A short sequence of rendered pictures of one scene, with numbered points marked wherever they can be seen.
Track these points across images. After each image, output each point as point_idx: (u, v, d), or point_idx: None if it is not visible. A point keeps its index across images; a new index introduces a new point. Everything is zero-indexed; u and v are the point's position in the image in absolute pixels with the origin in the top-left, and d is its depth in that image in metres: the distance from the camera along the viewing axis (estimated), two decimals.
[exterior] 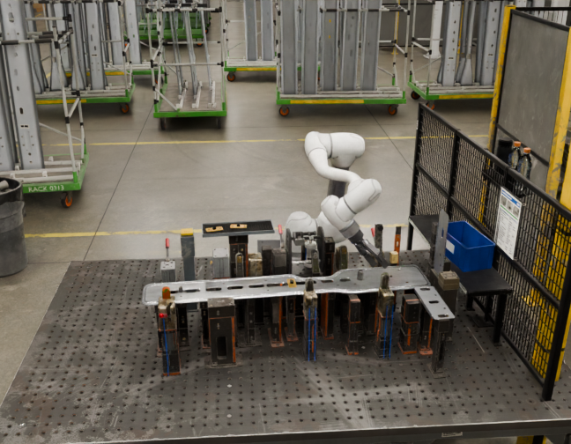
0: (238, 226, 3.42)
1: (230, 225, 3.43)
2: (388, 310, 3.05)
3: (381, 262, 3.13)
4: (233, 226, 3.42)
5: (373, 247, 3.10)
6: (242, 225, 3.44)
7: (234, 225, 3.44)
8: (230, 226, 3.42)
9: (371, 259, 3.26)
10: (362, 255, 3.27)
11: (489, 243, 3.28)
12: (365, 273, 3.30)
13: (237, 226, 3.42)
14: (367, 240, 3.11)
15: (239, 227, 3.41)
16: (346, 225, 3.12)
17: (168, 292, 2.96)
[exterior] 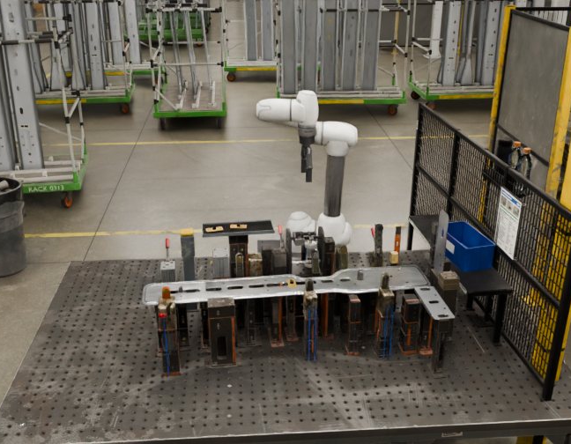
0: (238, 226, 3.42)
1: (230, 225, 3.43)
2: (388, 310, 3.05)
3: (305, 165, 3.32)
4: (233, 226, 3.42)
5: None
6: (242, 225, 3.44)
7: (234, 225, 3.44)
8: (230, 226, 3.42)
9: (307, 174, 3.19)
10: (311, 167, 3.16)
11: (489, 243, 3.28)
12: (365, 273, 3.30)
13: (237, 226, 3.42)
14: None
15: (239, 227, 3.41)
16: None
17: (168, 292, 2.96)
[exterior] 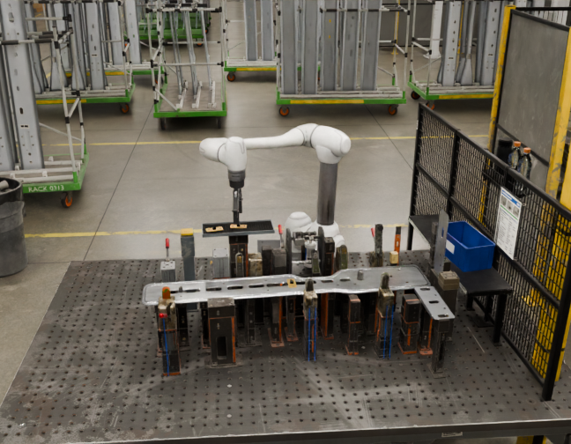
0: (238, 226, 3.42)
1: (230, 225, 3.43)
2: (388, 310, 3.05)
3: (241, 205, 3.46)
4: (233, 226, 3.42)
5: None
6: (242, 225, 3.44)
7: (234, 225, 3.44)
8: (230, 226, 3.42)
9: (234, 216, 3.34)
10: (238, 210, 3.30)
11: (489, 243, 3.28)
12: (365, 273, 3.30)
13: (237, 226, 3.42)
14: None
15: (239, 227, 3.41)
16: None
17: (168, 292, 2.96)
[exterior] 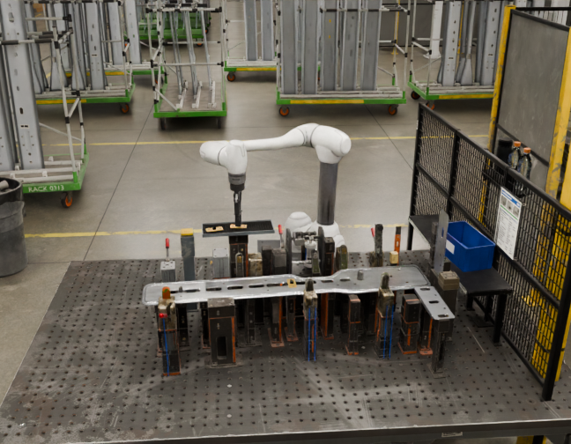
0: (238, 226, 3.42)
1: (230, 225, 3.43)
2: (388, 310, 3.05)
3: (240, 217, 3.43)
4: (233, 226, 3.42)
5: None
6: (242, 225, 3.44)
7: (234, 225, 3.44)
8: (230, 226, 3.42)
9: (236, 219, 3.40)
10: (240, 214, 3.37)
11: (489, 243, 3.28)
12: (365, 273, 3.30)
13: (237, 226, 3.42)
14: None
15: (239, 227, 3.41)
16: None
17: (168, 292, 2.96)
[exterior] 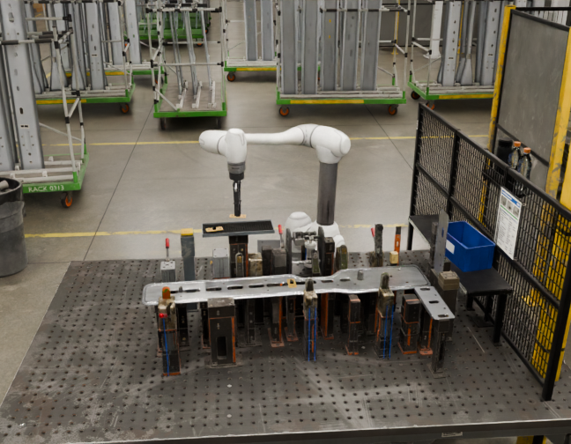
0: (237, 216, 3.40)
1: (229, 215, 3.41)
2: (388, 310, 3.05)
3: None
4: (232, 216, 3.40)
5: None
6: (241, 214, 3.42)
7: (233, 215, 3.42)
8: (229, 216, 3.40)
9: (236, 209, 3.38)
10: (239, 203, 3.35)
11: (489, 243, 3.28)
12: (365, 273, 3.30)
13: (236, 216, 3.40)
14: None
15: (238, 217, 3.39)
16: None
17: (168, 292, 2.96)
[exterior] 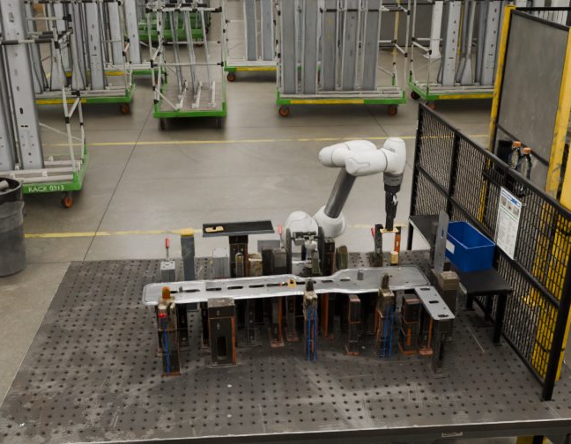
0: (389, 231, 3.16)
1: (381, 231, 3.16)
2: (388, 310, 3.05)
3: None
4: (384, 232, 3.16)
5: (387, 203, 3.16)
6: (392, 228, 3.18)
7: (384, 229, 3.18)
8: (381, 232, 3.15)
9: (389, 223, 3.14)
10: (394, 217, 3.12)
11: (489, 243, 3.28)
12: (365, 273, 3.30)
13: (389, 231, 3.16)
14: (385, 194, 3.16)
15: (391, 232, 3.15)
16: None
17: (168, 292, 2.96)
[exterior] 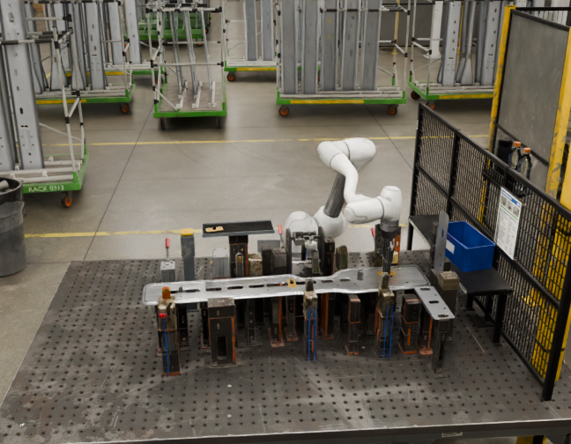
0: None
1: (378, 273, 3.25)
2: (388, 310, 3.05)
3: None
4: (381, 274, 3.25)
5: (384, 247, 3.26)
6: (389, 271, 3.28)
7: (381, 272, 3.27)
8: (378, 274, 3.25)
9: (386, 267, 3.24)
10: (390, 262, 3.21)
11: (489, 243, 3.28)
12: (365, 273, 3.30)
13: None
14: (382, 239, 3.25)
15: (389, 275, 3.25)
16: None
17: (168, 292, 2.96)
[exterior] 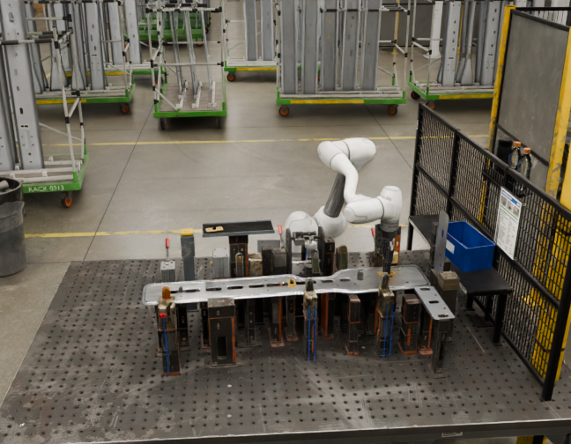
0: None
1: (378, 273, 3.25)
2: (388, 310, 3.05)
3: None
4: (381, 274, 3.25)
5: (384, 247, 3.26)
6: (389, 271, 3.28)
7: (381, 272, 3.27)
8: (378, 274, 3.25)
9: (386, 267, 3.24)
10: (390, 262, 3.21)
11: (489, 243, 3.28)
12: (365, 273, 3.30)
13: None
14: (382, 239, 3.25)
15: (389, 275, 3.25)
16: None
17: (168, 292, 2.96)
